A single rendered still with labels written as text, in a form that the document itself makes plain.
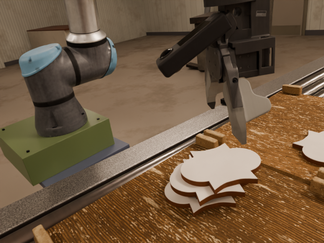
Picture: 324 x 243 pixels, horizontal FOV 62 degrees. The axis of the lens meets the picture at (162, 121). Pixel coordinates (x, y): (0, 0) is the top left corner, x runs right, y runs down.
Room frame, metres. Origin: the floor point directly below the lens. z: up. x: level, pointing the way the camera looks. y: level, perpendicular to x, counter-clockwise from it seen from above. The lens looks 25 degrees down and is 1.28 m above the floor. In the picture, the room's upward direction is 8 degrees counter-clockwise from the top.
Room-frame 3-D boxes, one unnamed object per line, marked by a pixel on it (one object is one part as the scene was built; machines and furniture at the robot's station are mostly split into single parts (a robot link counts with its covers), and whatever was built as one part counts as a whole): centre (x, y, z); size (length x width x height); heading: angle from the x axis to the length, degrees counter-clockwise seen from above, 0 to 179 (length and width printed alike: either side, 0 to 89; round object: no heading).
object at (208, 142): (0.56, -0.10, 0.95); 0.06 x 0.02 x 0.03; 37
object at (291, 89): (0.82, -0.43, 0.95); 0.06 x 0.02 x 0.03; 38
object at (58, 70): (0.77, 0.30, 1.13); 0.13 x 0.12 x 0.14; 126
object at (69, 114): (0.77, 0.30, 1.01); 0.15 x 0.15 x 0.10
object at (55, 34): (7.99, 2.44, 0.44); 2.59 x 0.83 x 0.88; 41
